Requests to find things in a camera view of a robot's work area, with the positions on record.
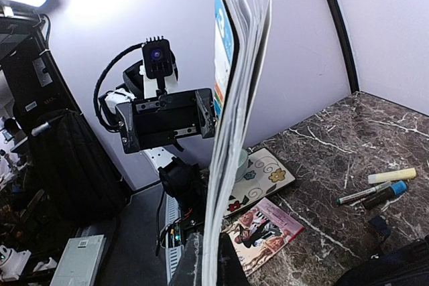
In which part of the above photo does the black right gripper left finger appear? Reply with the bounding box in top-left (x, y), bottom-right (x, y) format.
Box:
top-left (168, 233), bottom-right (203, 286)

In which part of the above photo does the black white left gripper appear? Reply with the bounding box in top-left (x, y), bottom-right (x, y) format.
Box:
top-left (100, 60), bottom-right (215, 154)

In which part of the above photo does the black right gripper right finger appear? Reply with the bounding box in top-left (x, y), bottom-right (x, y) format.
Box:
top-left (217, 232), bottom-right (250, 286)

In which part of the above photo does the patterned notebook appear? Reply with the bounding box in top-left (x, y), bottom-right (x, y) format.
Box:
top-left (223, 198), bottom-right (304, 277)

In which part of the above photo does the blue white reader book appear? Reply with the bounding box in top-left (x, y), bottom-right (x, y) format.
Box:
top-left (202, 0), bottom-right (272, 285)

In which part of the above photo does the navy blue student backpack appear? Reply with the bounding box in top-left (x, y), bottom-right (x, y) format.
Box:
top-left (335, 216), bottom-right (428, 285)

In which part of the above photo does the floral square plate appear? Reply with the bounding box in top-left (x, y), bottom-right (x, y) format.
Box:
top-left (224, 147), bottom-right (296, 218)

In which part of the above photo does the celadon cup on plate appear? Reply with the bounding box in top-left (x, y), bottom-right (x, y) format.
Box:
top-left (235, 149), bottom-right (249, 182)

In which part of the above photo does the grey box on floor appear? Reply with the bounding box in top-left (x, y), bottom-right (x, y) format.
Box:
top-left (50, 234), bottom-right (105, 286)

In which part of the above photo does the blue capped black marker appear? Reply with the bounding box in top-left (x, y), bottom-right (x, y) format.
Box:
top-left (362, 181), bottom-right (408, 210)

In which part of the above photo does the yellow highlighter pen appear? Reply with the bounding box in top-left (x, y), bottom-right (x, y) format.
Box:
top-left (368, 168), bottom-right (417, 184)

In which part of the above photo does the black wrist camera on left gripper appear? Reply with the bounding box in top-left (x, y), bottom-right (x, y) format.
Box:
top-left (142, 36), bottom-right (175, 79)

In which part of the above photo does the white slotted cable duct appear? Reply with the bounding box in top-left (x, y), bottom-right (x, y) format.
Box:
top-left (165, 196), bottom-right (184, 284)

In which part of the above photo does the black bag outside enclosure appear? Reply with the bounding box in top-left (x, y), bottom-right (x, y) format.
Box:
top-left (28, 109), bottom-right (127, 226)

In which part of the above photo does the black enclosure corner post left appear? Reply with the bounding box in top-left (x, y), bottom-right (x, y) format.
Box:
top-left (326, 0), bottom-right (359, 93)

